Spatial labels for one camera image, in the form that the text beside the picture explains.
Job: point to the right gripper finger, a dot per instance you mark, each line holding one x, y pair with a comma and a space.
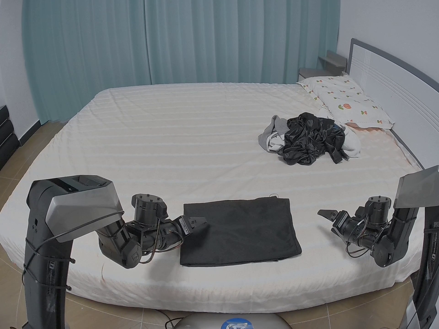
330, 215

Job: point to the bed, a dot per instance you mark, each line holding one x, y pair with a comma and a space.
171, 149

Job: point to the pile of clothes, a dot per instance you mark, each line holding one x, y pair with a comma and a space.
308, 139

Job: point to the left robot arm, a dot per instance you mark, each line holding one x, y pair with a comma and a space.
44, 252

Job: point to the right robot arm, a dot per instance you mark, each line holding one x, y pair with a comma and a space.
401, 235

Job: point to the black chest of drawers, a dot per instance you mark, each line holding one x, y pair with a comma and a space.
7, 139

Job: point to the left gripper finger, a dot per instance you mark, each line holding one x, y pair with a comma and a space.
199, 221

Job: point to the blue-green curtain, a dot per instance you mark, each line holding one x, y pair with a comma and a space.
85, 46
240, 29

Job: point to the grey bedside table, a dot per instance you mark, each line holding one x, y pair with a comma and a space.
310, 74

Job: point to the black long-sleeved top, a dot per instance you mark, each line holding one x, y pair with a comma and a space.
247, 231

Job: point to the white printed pillow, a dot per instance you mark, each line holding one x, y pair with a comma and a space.
346, 98

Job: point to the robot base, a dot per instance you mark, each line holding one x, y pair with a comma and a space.
205, 322

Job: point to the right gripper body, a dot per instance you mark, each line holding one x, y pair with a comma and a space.
346, 226

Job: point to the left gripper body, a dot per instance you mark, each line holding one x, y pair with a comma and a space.
175, 231

